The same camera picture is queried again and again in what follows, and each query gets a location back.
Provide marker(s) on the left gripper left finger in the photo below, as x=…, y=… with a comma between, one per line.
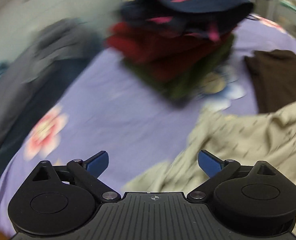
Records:
x=97, y=164

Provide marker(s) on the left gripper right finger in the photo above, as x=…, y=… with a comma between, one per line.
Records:
x=209, y=163

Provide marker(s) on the cream polka dot shirt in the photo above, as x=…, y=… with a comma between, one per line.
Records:
x=247, y=139

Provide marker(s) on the purple floral bed sheet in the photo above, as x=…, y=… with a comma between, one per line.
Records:
x=107, y=108

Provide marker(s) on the dark green folded garment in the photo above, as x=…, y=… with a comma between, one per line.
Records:
x=179, y=89

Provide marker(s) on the brown folded garment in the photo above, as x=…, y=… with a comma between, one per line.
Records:
x=273, y=74

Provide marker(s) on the red folded garment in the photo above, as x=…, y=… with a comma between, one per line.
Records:
x=161, y=53

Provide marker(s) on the dark grey duvet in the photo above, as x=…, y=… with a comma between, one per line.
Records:
x=38, y=78

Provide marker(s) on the navy pink patterned garment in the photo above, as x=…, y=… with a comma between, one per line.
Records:
x=201, y=18

